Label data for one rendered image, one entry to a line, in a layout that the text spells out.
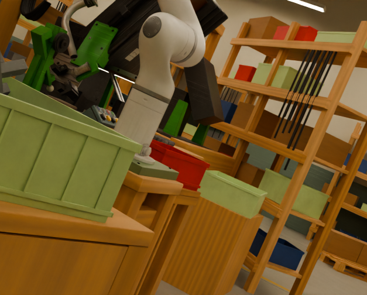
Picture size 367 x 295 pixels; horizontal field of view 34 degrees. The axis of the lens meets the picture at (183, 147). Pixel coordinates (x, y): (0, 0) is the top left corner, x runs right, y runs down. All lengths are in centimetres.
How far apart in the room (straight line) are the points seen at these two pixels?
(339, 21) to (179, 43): 997
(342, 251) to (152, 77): 734
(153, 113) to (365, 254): 758
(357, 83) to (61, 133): 1043
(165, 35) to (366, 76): 978
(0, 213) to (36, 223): 8
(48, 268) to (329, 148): 402
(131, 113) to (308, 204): 337
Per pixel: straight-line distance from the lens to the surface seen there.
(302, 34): 569
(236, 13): 1198
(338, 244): 883
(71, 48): 237
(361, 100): 1130
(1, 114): 100
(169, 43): 171
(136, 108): 175
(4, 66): 110
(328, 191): 1057
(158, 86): 175
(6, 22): 258
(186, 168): 224
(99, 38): 250
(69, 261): 115
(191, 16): 186
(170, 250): 239
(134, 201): 163
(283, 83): 553
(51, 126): 104
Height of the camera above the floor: 104
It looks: 2 degrees down
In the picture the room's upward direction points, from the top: 23 degrees clockwise
